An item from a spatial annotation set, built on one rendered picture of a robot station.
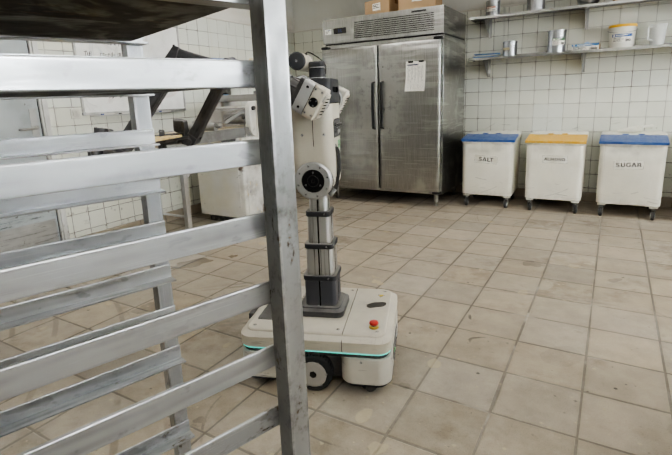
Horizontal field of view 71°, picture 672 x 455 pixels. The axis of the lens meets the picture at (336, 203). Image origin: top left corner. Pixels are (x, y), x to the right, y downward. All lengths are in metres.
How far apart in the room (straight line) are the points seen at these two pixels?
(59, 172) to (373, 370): 1.68
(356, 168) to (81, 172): 4.99
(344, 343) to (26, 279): 1.58
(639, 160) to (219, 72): 4.67
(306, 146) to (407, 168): 3.31
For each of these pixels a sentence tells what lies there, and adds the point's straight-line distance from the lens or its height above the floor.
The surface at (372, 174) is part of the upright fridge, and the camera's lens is 5.33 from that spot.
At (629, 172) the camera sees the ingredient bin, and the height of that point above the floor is 0.44.
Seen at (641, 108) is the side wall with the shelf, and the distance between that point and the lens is 5.65.
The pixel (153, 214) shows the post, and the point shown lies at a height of 0.99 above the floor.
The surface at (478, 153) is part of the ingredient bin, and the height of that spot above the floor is 0.57.
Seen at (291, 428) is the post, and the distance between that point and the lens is 0.69.
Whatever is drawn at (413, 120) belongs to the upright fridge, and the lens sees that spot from 5.07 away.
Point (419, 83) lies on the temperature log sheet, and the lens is 5.03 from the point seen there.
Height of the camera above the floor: 1.20
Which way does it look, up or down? 13 degrees down
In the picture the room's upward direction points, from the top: 2 degrees counter-clockwise
